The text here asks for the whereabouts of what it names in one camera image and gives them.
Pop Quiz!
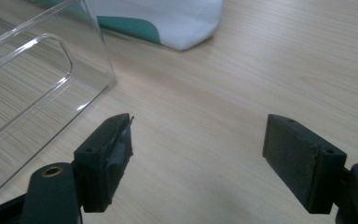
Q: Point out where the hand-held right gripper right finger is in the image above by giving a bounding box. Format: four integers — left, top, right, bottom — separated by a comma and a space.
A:
262, 113, 349, 215

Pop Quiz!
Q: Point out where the clear plastic container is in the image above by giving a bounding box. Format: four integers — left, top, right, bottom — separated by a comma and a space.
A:
0, 0, 117, 207

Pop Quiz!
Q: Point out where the white tote bag teal print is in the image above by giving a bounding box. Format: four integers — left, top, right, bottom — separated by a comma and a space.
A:
27, 0, 225, 52

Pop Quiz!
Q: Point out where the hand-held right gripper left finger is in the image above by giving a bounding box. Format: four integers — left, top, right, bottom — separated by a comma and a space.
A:
73, 112, 135, 214

